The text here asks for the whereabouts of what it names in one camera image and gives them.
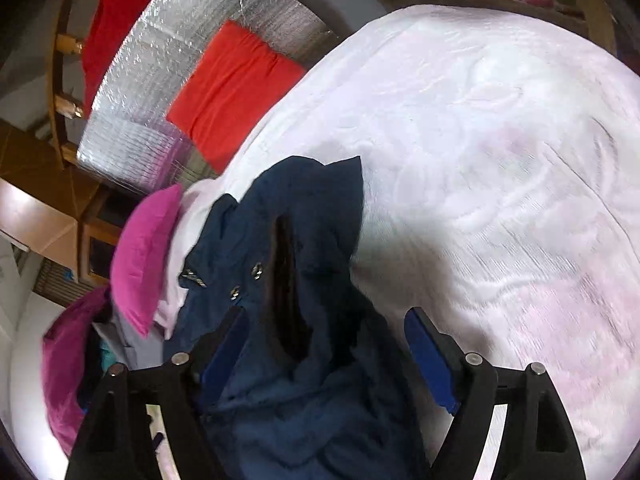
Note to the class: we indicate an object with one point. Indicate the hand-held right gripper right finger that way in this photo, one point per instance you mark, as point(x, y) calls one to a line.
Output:
point(430, 360)

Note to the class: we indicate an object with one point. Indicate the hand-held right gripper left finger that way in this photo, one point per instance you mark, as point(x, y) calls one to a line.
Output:
point(227, 355)

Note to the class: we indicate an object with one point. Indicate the navy blue zip jacket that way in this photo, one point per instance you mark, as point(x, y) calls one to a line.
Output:
point(310, 220)

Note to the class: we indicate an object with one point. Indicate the grey garment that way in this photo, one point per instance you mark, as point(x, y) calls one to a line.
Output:
point(132, 340)

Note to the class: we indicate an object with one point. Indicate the teal garment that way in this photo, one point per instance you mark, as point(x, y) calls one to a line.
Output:
point(107, 357)

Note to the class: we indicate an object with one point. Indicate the magenta pillow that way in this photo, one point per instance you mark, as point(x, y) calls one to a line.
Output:
point(145, 260)

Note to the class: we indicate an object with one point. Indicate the magenta fleece cloth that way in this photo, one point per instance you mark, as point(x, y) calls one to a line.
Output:
point(65, 360)

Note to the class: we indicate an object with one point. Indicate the white pink blanket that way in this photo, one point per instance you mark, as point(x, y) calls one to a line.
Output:
point(475, 160)

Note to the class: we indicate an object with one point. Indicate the wooden column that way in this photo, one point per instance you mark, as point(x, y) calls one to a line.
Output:
point(40, 210)

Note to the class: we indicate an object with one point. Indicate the red orange pillow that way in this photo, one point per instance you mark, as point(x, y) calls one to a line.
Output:
point(230, 90)

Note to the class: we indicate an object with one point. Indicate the wooden stair railing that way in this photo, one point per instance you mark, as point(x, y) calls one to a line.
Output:
point(54, 110)

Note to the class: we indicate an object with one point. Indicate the silver foil insulation board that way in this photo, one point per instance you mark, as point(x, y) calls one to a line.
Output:
point(150, 60)

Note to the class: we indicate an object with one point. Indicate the red cloth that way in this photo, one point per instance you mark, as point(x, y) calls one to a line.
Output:
point(120, 20)

